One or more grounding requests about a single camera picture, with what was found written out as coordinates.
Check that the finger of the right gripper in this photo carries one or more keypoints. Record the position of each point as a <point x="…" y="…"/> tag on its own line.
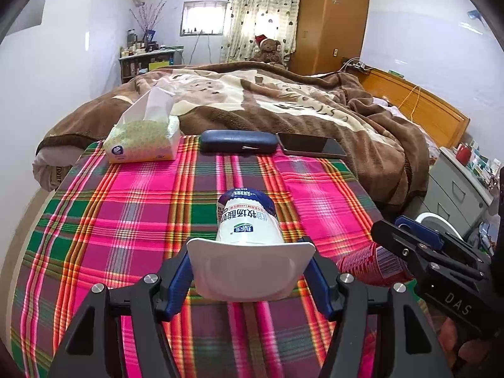
<point x="413" y="251"/>
<point x="445" y="244"/>

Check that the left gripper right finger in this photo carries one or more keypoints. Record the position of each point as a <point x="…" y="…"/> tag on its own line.
<point x="406" y="345"/>

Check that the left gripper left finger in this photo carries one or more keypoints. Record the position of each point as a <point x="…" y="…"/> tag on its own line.
<point x="93" y="345"/>

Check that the white trash bin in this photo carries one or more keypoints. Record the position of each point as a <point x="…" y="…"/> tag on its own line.
<point x="438" y="223"/>

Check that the red drink can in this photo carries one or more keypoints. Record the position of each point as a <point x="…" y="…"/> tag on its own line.
<point x="375" y="265"/>

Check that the white yogurt cup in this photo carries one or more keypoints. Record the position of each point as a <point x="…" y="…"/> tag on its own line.
<point x="248" y="260"/>

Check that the right hand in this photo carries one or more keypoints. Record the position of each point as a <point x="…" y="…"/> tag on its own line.
<point x="484" y="356"/>

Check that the grey drawer cabinet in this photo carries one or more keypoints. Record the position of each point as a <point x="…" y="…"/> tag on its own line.
<point x="454" y="194"/>

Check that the red jar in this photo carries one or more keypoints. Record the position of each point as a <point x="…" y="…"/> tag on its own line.
<point x="463" y="154"/>

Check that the items on cabinet top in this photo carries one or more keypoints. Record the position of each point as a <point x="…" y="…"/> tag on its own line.
<point x="487" y="171"/>

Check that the wooden headboard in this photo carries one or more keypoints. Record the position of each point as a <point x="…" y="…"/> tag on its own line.
<point x="444" y="123"/>

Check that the plaid tablecloth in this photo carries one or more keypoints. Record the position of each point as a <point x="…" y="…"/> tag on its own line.
<point x="113" y="224"/>

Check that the brown fleece blanket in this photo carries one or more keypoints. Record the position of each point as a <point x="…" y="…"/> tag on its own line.
<point x="387" y="153"/>

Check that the black smartphone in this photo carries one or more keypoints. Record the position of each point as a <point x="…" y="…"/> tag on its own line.
<point x="310" y="146"/>

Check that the tissue pack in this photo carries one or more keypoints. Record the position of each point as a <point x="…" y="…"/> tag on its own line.
<point x="146" y="131"/>

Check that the dark blue glasses case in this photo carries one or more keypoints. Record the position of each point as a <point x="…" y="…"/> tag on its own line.
<point x="237" y="142"/>

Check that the wooden wardrobe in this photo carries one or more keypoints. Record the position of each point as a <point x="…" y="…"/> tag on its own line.
<point x="328" y="33"/>

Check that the teddy bear with santa hat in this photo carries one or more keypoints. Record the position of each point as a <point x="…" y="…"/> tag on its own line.
<point x="268" y="50"/>

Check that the cluttered side desk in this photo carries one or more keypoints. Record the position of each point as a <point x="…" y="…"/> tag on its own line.
<point x="133" y="65"/>

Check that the patterned curtain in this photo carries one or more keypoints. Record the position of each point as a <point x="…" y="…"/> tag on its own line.
<point x="246" y="20"/>

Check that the window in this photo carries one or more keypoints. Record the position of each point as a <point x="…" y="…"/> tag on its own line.
<point x="203" y="18"/>

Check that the dried branch vase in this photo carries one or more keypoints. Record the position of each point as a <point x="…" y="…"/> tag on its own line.
<point x="147" y="16"/>

